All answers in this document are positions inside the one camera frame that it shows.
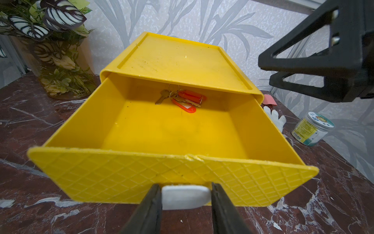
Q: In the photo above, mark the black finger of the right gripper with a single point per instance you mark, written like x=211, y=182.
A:
x=334, y=89
x=336, y=40

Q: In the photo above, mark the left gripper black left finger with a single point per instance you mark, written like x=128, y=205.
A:
x=146, y=219

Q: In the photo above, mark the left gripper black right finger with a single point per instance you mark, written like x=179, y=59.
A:
x=225, y=216

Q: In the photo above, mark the yellow top drawer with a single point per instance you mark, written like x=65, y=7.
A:
x=119, y=143

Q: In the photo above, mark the keys with red tags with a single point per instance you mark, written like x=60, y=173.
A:
x=187, y=100

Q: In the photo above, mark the yellow drawer cabinet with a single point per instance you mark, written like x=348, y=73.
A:
x=172, y=60

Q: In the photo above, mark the white work glove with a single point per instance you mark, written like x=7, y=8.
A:
x=279, y=121

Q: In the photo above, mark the pink plastic scoop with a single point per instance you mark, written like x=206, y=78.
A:
x=269, y=100

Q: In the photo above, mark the artificial plant in vase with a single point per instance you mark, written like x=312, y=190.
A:
x=52, y=39

